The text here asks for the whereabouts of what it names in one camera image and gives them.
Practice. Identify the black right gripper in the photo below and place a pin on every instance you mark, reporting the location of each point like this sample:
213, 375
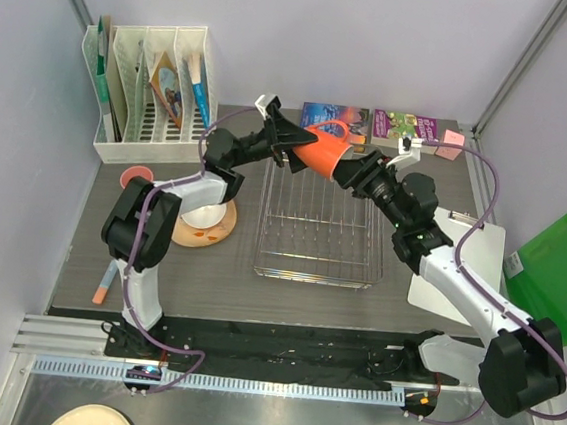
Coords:
362, 173

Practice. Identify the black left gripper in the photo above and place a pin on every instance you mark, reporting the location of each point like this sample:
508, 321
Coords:
279, 132

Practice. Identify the orange ceramic mug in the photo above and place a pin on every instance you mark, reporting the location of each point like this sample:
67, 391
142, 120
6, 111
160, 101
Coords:
327, 151

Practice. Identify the orange ceramic bowl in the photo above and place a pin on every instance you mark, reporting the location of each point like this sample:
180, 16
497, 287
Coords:
205, 217

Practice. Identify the beige bird-painted plate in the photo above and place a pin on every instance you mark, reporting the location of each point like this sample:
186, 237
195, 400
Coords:
186, 236

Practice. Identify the pink plastic cup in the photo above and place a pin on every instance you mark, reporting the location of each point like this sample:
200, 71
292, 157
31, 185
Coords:
133, 172

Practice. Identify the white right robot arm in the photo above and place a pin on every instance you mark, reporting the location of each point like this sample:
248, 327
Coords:
520, 362

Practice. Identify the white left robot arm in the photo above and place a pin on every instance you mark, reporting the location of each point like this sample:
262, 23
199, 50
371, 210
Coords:
139, 229

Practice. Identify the blue Jane Eyre book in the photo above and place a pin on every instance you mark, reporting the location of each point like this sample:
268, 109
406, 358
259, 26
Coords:
347, 122

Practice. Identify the purple paperback book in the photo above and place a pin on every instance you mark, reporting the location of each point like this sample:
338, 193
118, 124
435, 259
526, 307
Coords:
389, 126

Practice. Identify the pink cube power socket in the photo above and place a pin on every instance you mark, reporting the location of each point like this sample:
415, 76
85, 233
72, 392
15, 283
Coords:
449, 145

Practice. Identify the blue booklet in organizer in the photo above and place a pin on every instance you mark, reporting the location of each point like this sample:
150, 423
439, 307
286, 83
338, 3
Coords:
197, 74

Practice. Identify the illustrated booklet in organizer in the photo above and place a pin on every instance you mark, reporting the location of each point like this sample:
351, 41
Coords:
165, 83

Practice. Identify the white file organizer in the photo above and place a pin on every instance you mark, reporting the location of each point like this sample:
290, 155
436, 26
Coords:
134, 127

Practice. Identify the green folder in organizer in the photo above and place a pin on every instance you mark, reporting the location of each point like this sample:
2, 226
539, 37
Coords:
101, 59

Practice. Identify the green plastic folder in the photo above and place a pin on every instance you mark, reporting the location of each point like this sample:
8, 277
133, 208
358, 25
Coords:
536, 275

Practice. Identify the orange blue marker pen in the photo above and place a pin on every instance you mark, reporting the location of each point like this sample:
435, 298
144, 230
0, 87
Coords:
105, 283

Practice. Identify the cream plate bottom edge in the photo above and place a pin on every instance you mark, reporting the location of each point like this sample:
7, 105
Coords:
92, 414

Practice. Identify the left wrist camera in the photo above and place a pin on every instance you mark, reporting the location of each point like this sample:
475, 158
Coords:
266, 103

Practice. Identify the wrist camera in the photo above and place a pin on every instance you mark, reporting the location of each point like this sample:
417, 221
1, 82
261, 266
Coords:
266, 103
409, 153

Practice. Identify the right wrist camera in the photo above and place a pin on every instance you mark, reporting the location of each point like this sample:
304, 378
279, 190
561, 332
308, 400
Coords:
409, 153

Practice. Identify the metal wire dish rack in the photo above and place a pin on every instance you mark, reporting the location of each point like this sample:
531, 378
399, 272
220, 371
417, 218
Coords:
310, 230

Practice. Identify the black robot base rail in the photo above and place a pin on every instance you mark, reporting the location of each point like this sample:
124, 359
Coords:
304, 355

